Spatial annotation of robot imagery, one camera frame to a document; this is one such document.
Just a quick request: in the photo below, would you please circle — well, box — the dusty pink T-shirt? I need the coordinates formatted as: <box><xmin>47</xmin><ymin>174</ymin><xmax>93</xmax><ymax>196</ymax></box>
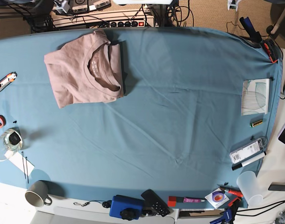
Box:
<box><xmin>44</xmin><ymin>29</ymin><xmax>124</xmax><ymax>108</ymax></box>

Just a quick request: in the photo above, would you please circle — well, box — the blue table cloth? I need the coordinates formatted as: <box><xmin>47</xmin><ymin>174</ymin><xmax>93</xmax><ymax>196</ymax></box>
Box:
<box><xmin>0</xmin><ymin>28</ymin><xmax>283</xmax><ymax>200</ymax></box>

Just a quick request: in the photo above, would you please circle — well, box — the black remote control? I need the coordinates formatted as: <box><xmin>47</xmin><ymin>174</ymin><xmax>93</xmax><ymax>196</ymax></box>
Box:
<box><xmin>141</xmin><ymin>189</ymin><xmax>171</xmax><ymax>217</ymax></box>

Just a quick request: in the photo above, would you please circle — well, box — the red block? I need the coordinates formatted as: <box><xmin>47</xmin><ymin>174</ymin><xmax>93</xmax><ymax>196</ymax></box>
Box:
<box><xmin>167</xmin><ymin>196</ymin><xmax>181</xmax><ymax>207</ymax></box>

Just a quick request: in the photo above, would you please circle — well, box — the blue box with knob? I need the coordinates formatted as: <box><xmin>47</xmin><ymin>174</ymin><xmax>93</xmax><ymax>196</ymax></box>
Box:
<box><xmin>109</xmin><ymin>195</ymin><xmax>144</xmax><ymax>221</ymax></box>

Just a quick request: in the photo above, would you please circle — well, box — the purple tube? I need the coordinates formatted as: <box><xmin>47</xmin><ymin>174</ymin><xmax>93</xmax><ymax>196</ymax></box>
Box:
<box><xmin>183</xmin><ymin>197</ymin><xmax>205</xmax><ymax>203</ymax></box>

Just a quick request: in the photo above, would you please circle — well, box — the white marker pen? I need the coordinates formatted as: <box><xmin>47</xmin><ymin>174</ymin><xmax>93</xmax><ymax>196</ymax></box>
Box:
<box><xmin>232</xmin><ymin>152</ymin><xmax>267</xmax><ymax>171</ymax></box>

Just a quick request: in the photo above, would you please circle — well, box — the disc in paper sleeve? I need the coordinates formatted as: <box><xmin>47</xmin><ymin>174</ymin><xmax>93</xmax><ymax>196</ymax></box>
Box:
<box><xmin>205</xmin><ymin>188</ymin><xmax>229</xmax><ymax>209</ymax></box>

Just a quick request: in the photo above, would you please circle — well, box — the green gold battery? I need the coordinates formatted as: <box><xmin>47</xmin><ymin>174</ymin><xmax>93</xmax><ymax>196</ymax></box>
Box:
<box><xmin>249</xmin><ymin>119</ymin><xmax>263</xmax><ymax>128</ymax></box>

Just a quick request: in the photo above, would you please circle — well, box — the clear plastic case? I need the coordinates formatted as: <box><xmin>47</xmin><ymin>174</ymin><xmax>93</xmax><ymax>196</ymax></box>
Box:
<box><xmin>229</xmin><ymin>137</ymin><xmax>268</xmax><ymax>164</ymax></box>

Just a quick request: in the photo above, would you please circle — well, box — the translucent plastic cup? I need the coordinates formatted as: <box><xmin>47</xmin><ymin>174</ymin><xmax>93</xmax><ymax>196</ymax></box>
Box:
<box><xmin>236</xmin><ymin>171</ymin><xmax>263</xmax><ymax>206</ymax></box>

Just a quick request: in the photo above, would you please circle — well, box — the black zip tie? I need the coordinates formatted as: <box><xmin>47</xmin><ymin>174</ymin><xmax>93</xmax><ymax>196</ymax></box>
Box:
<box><xmin>21</xmin><ymin>151</ymin><xmax>29</xmax><ymax>183</ymax></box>

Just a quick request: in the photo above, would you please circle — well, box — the white paper card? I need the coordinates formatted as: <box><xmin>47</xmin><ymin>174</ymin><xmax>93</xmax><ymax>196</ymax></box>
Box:
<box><xmin>9</xmin><ymin>153</ymin><xmax>35</xmax><ymax>176</ymax></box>

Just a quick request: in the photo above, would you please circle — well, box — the clear tape roll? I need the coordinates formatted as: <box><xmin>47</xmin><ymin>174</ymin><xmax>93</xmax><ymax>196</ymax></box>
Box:
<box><xmin>0</xmin><ymin>128</ymin><xmax>23</xmax><ymax>162</ymax></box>

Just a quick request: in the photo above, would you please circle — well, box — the grey ceramic mug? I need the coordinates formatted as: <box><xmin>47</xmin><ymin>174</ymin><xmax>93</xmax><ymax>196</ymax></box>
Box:
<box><xmin>25</xmin><ymin>181</ymin><xmax>52</xmax><ymax>208</ymax></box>

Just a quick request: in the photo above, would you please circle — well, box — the blue black clamp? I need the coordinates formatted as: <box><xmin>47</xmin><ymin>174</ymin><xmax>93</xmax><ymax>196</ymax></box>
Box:
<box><xmin>239</xmin><ymin>17</ymin><xmax>262</xmax><ymax>43</ymax></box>
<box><xmin>209</xmin><ymin>197</ymin><xmax>241</xmax><ymax>224</ymax></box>

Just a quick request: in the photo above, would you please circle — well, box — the blue black clamp at back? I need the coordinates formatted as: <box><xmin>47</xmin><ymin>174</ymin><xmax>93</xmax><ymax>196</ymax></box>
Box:
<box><xmin>239</xmin><ymin>17</ymin><xmax>262</xmax><ymax>43</ymax></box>

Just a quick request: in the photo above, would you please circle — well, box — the red tape roll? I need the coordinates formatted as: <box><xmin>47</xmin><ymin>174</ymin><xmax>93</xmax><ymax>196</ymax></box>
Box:
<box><xmin>0</xmin><ymin>115</ymin><xmax>6</xmax><ymax>128</ymax></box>

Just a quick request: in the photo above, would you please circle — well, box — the red black cutter tool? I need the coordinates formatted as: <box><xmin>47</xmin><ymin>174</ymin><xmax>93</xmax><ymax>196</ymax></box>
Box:
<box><xmin>262</xmin><ymin>39</ymin><xmax>279</xmax><ymax>63</ymax></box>

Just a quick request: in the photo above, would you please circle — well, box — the orange white utility knife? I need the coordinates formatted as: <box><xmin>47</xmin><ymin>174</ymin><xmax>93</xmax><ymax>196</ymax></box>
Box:
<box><xmin>0</xmin><ymin>72</ymin><xmax>17</xmax><ymax>92</ymax></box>

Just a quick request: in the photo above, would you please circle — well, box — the black power adapter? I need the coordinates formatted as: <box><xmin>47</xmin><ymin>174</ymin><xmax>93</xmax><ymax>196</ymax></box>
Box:
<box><xmin>268</xmin><ymin>182</ymin><xmax>285</xmax><ymax>191</ymax></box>

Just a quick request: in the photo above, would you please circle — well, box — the black power strip red switch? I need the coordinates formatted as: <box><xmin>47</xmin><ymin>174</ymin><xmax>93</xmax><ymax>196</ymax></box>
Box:
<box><xmin>109</xmin><ymin>20</ymin><xmax>145</xmax><ymax>28</ymax></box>

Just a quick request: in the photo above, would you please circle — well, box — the black lanyard strap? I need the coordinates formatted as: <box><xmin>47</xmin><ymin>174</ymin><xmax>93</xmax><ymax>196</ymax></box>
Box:
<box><xmin>73</xmin><ymin>199</ymin><xmax>113</xmax><ymax>208</ymax></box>

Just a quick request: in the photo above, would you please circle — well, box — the red handled screwdriver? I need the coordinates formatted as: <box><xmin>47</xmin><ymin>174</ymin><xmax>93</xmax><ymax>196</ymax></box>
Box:
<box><xmin>218</xmin><ymin>185</ymin><xmax>243</xmax><ymax>198</ymax></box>

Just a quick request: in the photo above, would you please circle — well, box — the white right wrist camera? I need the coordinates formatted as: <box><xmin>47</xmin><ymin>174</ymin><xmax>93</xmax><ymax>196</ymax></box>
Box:
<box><xmin>54</xmin><ymin>0</ymin><xmax>71</xmax><ymax>13</ymax></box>

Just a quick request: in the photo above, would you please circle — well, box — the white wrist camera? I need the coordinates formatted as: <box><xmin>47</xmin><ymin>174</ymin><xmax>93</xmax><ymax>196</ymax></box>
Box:
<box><xmin>227</xmin><ymin>0</ymin><xmax>241</xmax><ymax>12</ymax></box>
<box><xmin>54</xmin><ymin>0</ymin><xmax>71</xmax><ymax>13</ymax></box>

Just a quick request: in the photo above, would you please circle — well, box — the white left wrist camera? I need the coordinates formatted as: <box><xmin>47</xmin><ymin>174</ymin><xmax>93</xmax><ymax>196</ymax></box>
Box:
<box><xmin>227</xmin><ymin>0</ymin><xmax>241</xmax><ymax>12</ymax></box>

